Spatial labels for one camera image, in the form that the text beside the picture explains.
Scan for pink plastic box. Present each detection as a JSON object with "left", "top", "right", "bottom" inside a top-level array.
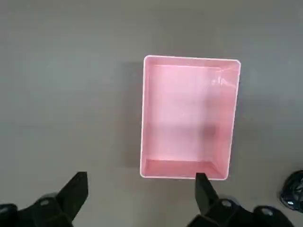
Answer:
[{"left": 139, "top": 55, "right": 241, "bottom": 181}]

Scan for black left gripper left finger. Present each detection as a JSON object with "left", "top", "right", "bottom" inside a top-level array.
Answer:
[{"left": 0, "top": 172, "right": 89, "bottom": 227}]

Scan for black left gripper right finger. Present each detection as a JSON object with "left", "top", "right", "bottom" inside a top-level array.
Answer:
[{"left": 188, "top": 172, "right": 295, "bottom": 227}]

